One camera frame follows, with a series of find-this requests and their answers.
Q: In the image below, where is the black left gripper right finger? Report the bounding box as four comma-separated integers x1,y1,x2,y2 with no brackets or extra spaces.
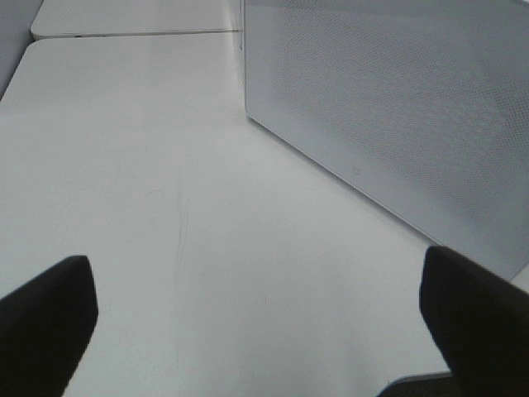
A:
419,246,528,396

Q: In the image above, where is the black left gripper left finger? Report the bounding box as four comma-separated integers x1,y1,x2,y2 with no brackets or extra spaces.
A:
1,256,98,396

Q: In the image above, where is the white microwave door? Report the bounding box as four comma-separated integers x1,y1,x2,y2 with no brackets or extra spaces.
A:
243,1,528,279

